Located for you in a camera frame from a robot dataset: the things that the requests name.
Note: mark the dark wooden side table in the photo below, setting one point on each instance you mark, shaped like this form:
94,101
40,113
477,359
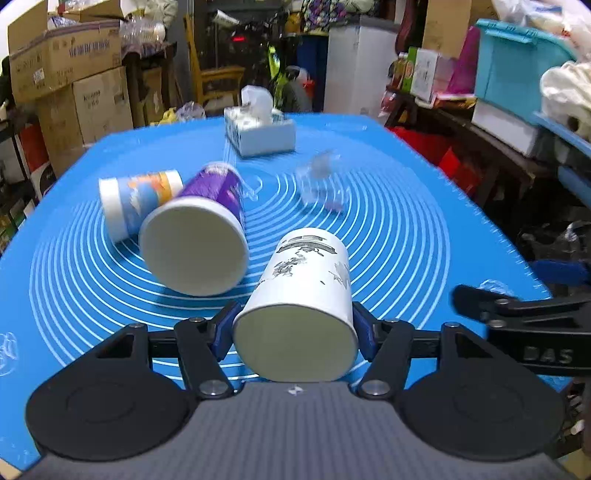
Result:
496,156

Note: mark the teal plastic storage bin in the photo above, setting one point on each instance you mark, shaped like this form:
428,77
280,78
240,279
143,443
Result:
511,62

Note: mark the floral purple bag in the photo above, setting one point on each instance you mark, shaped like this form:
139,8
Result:
319,15

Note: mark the white chest freezer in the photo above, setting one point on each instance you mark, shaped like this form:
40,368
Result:
360,53

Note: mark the open top cardboard box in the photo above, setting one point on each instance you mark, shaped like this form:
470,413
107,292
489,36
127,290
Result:
48,51

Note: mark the white ink-print paper cup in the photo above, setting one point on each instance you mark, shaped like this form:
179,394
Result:
298,323

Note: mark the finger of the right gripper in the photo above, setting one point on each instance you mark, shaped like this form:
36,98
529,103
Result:
562,272
484,305

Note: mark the white green carton box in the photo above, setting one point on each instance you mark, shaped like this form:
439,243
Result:
420,72

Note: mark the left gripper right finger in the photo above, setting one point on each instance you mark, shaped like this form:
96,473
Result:
457,392

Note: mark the wooden chair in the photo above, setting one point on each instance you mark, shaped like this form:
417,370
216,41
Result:
200,78

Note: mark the blue cartoon paper cup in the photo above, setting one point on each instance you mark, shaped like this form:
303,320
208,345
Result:
127,201

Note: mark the purple paper cup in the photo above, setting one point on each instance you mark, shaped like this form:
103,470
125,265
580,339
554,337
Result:
195,243

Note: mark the tall brown cardboard box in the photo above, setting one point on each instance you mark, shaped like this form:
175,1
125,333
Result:
448,21

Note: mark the black green bicycle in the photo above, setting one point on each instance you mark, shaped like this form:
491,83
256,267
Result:
269,55

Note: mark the clear plastic cup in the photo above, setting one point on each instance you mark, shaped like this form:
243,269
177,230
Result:
319,183

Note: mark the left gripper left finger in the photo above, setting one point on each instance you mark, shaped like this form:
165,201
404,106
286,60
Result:
133,391

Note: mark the white plastic bag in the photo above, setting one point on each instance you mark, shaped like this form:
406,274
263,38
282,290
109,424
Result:
566,93

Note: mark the blue silicone baking mat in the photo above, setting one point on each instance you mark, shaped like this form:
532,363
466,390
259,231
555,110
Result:
412,236

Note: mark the white tissue box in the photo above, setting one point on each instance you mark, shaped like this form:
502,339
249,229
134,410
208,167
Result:
256,128

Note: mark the large lower cardboard box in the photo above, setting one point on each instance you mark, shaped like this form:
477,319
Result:
75,117

